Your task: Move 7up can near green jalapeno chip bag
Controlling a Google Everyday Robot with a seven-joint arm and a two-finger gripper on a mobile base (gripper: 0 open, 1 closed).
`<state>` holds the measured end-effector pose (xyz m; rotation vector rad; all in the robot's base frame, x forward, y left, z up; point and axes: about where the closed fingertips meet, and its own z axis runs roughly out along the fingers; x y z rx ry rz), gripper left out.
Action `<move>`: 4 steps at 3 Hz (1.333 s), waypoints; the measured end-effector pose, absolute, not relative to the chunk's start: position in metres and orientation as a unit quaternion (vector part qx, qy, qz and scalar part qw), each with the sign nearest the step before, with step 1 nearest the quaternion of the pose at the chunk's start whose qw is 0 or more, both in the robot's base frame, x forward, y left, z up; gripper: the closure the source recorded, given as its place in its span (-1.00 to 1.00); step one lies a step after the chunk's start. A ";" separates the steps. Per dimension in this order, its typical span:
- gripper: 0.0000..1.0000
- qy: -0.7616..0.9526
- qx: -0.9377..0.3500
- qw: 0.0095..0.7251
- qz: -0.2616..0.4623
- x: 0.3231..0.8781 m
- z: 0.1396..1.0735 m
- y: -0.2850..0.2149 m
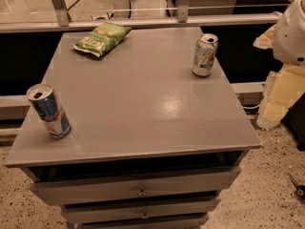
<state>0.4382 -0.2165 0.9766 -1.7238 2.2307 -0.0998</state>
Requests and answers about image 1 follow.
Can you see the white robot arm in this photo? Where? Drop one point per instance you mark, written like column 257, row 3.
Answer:
column 294, row 15

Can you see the drawer knob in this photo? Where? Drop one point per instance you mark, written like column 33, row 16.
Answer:
column 142, row 193
column 145, row 216

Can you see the green jalapeno chip bag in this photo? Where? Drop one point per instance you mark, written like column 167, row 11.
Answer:
column 102, row 39

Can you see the top drawer knob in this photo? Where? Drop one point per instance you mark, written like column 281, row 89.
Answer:
column 142, row 193

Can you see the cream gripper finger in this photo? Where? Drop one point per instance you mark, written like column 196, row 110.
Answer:
column 284, row 88

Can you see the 7up soda can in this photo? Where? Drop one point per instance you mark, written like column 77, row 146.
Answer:
column 204, row 54

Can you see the blue Red Bull can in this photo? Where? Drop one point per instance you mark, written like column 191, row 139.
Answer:
column 44, row 100

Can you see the grey drawer cabinet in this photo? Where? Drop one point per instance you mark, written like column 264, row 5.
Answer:
column 140, row 119

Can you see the grey metal railing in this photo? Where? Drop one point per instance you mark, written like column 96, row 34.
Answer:
column 84, row 15

